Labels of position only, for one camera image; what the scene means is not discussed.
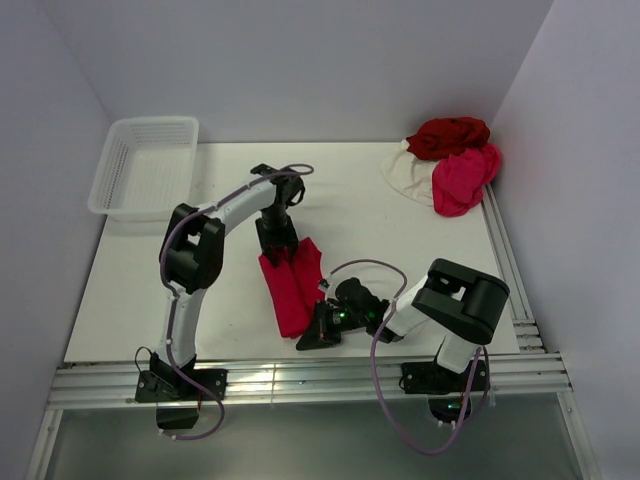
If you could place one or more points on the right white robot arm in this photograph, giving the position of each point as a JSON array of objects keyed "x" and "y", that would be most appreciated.
[{"x": 465, "y": 302}]

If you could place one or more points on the pink t-shirt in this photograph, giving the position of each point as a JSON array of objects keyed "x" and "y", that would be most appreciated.
[{"x": 458, "y": 181}]

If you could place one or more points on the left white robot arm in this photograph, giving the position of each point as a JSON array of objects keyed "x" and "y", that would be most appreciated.
[{"x": 191, "y": 260}]

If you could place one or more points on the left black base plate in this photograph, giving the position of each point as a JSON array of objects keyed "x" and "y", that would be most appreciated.
[{"x": 153, "y": 389}]

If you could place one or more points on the white t-shirt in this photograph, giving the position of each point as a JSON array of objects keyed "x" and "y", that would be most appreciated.
[{"x": 408, "y": 175}]

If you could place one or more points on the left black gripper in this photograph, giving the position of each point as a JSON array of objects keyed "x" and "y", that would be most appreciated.
[{"x": 287, "y": 239}]

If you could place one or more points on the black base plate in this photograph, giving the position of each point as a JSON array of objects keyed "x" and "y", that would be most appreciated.
[
  {"x": 153, "y": 389},
  {"x": 427, "y": 377}
]

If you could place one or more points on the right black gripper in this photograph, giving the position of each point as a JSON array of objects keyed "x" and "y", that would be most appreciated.
[{"x": 320, "y": 332}]

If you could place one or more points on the dark red t-shirt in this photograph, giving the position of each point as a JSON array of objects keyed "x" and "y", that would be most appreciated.
[{"x": 438, "y": 138}]

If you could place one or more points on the bright red t-shirt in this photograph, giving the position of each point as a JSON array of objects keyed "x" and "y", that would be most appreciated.
[{"x": 293, "y": 284}]

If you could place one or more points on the white plastic mesh basket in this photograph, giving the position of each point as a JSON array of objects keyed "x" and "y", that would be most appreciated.
[{"x": 145, "y": 169}]

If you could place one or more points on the aluminium mounting rail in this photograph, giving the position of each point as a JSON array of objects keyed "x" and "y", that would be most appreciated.
[{"x": 107, "y": 386}]

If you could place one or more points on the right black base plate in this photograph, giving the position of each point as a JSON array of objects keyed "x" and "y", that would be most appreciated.
[{"x": 427, "y": 377}]

